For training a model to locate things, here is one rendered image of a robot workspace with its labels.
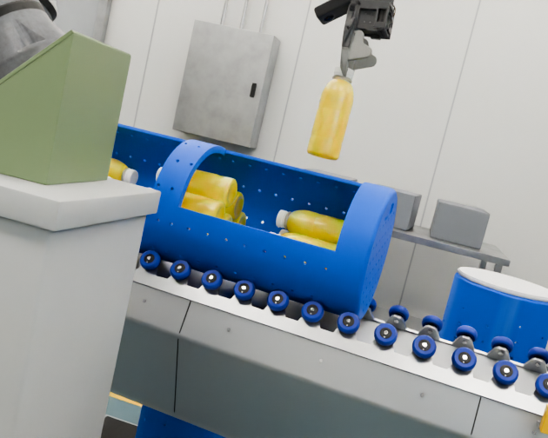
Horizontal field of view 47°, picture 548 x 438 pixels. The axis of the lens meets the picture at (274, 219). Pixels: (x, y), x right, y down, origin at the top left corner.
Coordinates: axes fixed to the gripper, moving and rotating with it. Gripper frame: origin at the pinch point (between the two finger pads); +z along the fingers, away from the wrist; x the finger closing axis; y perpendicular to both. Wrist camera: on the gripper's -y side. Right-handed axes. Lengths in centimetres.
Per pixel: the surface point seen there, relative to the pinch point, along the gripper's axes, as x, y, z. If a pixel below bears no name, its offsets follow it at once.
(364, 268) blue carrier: -5.8, 12.7, 37.6
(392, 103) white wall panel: 323, -46, -62
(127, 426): 79, -75, 116
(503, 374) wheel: -1, 40, 52
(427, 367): -1, 27, 54
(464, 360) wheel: -1, 33, 51
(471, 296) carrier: 53, 32, 42
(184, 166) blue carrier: -5.3, -28.6, 24.6
